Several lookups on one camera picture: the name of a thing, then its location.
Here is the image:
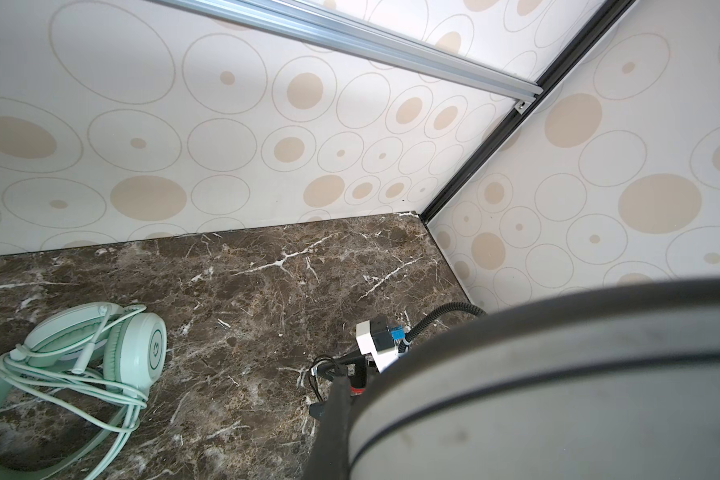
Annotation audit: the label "right black frame post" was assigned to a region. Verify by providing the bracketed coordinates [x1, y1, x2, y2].
[419, 0, 637, 224]

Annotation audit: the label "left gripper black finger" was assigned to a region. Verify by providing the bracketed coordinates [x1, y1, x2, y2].
[302, 377, 352, 480]

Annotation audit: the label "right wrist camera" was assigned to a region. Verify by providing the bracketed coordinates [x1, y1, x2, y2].
[355, 315, 405, 373]

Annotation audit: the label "mint green headphones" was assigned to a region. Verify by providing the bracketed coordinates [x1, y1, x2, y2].
[0, 302, 167, 479]

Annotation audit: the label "white black red headphones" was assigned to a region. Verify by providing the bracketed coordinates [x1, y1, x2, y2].
[348, 279, 720, 479]

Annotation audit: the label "horizontal aluminium rail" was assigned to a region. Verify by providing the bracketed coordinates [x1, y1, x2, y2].
[164, 0, 542, 103]

